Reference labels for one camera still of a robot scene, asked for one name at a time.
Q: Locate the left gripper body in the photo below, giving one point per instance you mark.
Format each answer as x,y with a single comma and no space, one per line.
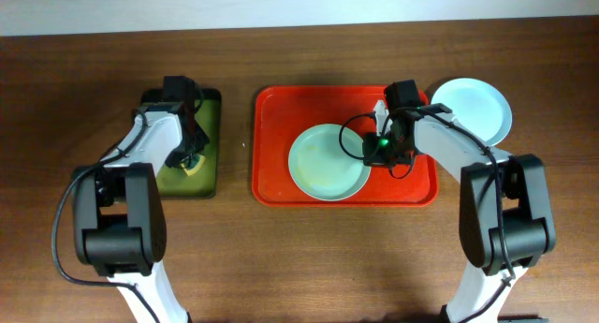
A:
185,155

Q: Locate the green and yellow sponge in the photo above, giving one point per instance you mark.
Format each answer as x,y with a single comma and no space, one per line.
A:
192,164

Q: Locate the light blue plate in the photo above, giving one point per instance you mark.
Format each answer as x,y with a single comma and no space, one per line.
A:
479,107

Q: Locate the light green plate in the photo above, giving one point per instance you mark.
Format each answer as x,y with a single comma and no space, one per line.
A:
320,168

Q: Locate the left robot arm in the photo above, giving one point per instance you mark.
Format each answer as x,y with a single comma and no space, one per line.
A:
119,225

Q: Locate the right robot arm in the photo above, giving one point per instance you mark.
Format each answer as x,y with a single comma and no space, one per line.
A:
505,222

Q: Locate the black tray with green water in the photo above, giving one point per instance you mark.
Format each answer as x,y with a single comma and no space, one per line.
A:
175,183

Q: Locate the red plastic tray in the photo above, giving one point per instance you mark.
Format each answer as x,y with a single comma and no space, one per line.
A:
282,113

